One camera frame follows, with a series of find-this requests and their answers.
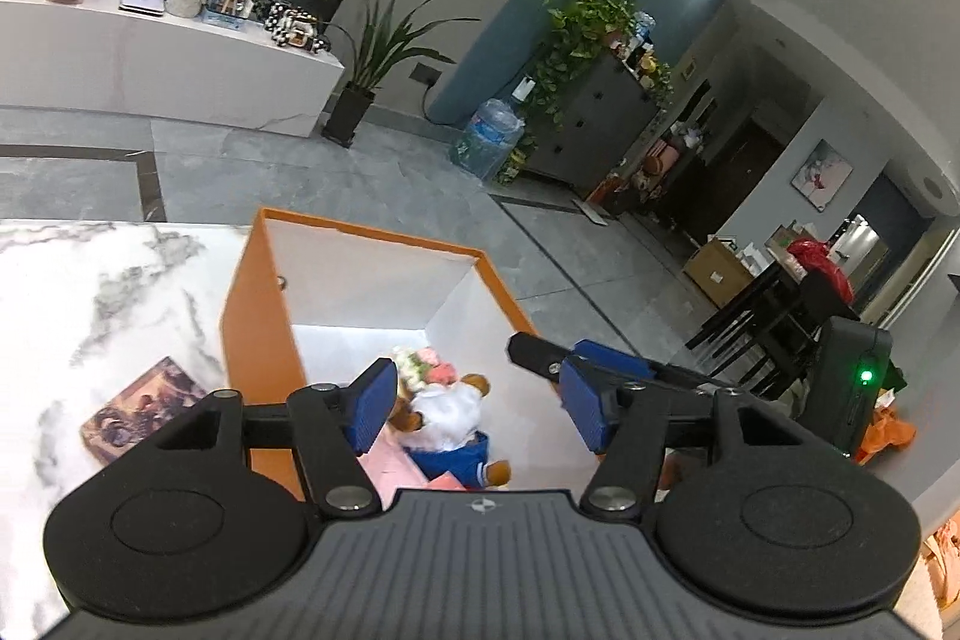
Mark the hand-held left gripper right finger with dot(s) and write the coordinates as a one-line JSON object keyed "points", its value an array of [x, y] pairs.
{"points": [[589, 411]]}

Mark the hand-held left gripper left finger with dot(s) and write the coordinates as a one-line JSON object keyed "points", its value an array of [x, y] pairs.
{"points": [[371, 404]]}

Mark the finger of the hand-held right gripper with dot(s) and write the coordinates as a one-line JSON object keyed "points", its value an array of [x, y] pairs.
{"points": [[615, 361], [532, 351]]}

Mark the teddy bear with crochet bouquet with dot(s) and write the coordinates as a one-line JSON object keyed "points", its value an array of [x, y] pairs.
{"points": [[424, 366]]}

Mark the sailor teddy bear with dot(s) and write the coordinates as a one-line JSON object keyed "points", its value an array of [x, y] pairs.
{"points": [[446, 415]]}

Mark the orange storage box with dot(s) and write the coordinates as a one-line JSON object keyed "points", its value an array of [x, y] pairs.
{"points": [[259, 310]]}

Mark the orange plastic bag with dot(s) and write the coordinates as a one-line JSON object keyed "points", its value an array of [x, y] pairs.
{"points": [[892, 434]]}

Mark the black dining table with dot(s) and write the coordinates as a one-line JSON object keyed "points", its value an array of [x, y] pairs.
{"points": [[757, 310]]}

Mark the red bag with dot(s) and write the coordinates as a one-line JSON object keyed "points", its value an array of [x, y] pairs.
{"points": [[821, 269]]}

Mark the cardboard box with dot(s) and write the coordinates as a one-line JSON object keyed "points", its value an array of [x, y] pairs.
{"points": [[716, 272]]}

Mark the white flat panel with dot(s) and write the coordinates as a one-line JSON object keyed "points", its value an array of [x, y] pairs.
{"points": [[591, 212]]}

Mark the green patterned bag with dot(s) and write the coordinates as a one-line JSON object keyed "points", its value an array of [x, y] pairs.
{"points": [[511, 168]]}

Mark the peach fabric item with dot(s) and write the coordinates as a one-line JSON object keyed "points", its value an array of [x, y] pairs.
{"points": [[945, 557]]}

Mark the dark cluttered shelf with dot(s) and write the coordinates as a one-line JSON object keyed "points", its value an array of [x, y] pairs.
{"points": [[667, 168]]}

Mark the framed flower painting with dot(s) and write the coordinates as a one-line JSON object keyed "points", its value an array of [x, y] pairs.
{"points": [[821, 175]]}

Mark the blue water jug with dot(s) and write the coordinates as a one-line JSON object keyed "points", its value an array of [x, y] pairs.
{"points": [[487, 141]]}

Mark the dark wooden door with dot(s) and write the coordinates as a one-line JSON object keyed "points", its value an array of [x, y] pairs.
{"points": [[754, 175]]}

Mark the grey drawer cabinet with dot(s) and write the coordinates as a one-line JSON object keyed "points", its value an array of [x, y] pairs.
{"points": [[592, 123]]}

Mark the white paper tag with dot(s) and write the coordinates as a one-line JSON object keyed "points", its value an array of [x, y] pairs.
{"points": [[526, 89]]}

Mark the potted long-leaf plant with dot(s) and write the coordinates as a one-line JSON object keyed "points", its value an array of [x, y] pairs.
{"points": [[352, 111]]}

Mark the row of small ornaments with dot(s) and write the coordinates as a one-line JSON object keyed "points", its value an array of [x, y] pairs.
{"points": [[641, 48]]}

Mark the trailing pothos plant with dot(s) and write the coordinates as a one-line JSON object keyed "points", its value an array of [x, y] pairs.
{"points": [[577, 33]]}

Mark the black white checkered toy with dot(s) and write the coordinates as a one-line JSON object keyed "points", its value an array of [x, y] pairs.
{"points": [[292, 29]]}

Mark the white marble TV cabinet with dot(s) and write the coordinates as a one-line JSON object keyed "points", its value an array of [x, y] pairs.
{"points": [[150, 63]]}

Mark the white flat device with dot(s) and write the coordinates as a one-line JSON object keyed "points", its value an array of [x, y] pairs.
{"points": [[141, 0]]}

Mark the wall socket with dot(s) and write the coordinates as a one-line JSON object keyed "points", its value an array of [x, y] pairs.
{"points": [[425, 74]]}

